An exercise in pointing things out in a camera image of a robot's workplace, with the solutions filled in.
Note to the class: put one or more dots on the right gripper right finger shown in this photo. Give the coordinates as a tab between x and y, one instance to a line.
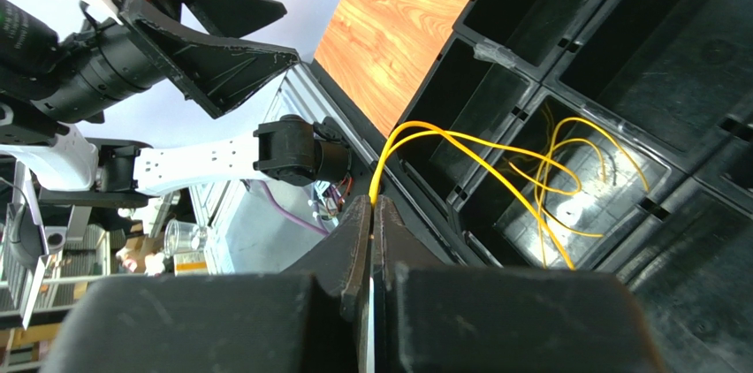
403	264

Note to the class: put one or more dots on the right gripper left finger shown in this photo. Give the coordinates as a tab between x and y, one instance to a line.
338	262

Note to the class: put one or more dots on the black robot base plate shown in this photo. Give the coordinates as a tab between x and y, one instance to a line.
423	219

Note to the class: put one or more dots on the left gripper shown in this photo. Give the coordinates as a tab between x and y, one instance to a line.
106	63

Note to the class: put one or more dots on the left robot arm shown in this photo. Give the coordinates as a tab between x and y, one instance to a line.
149	144

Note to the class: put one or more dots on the black six-compartment organizer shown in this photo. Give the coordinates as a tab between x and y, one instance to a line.
609	135

